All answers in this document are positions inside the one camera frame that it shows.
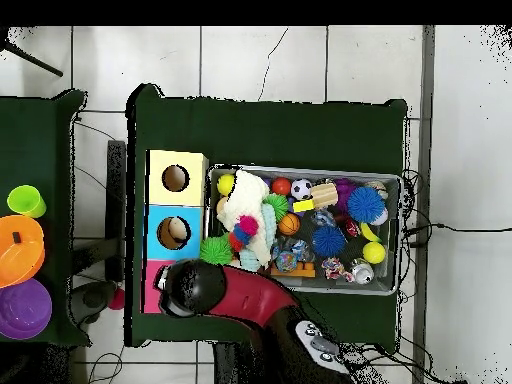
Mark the cream waffle cloth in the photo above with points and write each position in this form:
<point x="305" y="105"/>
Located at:
<point x="248" y="200"/>

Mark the multicolour spiky caterpillar toy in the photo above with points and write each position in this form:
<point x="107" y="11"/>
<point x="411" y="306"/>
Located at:
<point x="244" y="232"/>

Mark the plain green spiky ball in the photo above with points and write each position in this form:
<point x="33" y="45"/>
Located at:
<point x="216" y="250"/>

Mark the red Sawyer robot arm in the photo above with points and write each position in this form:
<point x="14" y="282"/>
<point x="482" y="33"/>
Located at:
<point x="248" y="296"/>

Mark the shallow clear mesh bin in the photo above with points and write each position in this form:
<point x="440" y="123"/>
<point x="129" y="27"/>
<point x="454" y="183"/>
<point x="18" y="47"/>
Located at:
<point x="288" y="171"/>

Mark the wooden box with three holes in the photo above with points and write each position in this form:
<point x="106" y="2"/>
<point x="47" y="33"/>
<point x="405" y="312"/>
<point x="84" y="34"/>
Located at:
<point x="176" y="198"/>

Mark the small basketball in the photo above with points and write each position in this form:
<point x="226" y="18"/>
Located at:
<point x="288" y="224"/>

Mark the yellow plastic ball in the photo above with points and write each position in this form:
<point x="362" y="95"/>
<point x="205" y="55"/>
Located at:
<point x="374" y="252"/>
<point x="226" y="184"/>

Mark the small soccer ball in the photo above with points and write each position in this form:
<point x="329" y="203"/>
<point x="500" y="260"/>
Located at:
<point x="301" y="188"/>

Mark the striped wooden block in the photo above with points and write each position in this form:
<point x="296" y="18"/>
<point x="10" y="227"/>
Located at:
<point x="324" y="195"/>

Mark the small blue spiky ball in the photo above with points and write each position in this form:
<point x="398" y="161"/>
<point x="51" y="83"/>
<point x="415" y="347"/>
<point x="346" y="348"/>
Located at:
<point x="328" y="241"/>

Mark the dark green table cloth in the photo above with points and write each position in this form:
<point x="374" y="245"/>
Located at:
<point x="260" y="132"/>
<point x="44" y="140"/>

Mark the large blue spiky ball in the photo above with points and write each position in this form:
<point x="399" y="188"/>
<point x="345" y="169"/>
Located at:
<point x="366" y="204"/>

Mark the grey box with red button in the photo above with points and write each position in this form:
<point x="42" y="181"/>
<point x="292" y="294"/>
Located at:
<point x="94" y="300"/>

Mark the lime green cup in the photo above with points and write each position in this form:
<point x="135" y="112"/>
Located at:
<point x="26" y="200"/>

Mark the orange plastic dish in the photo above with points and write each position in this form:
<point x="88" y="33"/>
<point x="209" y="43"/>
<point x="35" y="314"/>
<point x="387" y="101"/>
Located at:
<point x="20" y="252"/>

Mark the purple plastic bowl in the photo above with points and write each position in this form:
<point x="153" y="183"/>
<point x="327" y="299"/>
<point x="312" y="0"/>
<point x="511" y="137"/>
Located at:
<point x="24" y="310"/>

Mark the black rod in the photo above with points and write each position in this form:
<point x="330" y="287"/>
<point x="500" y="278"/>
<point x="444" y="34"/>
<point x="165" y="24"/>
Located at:
<point x="40" y="64"/>

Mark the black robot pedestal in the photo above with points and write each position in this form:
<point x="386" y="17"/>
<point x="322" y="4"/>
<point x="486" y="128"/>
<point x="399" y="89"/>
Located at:
<point x="228" y="368"/>

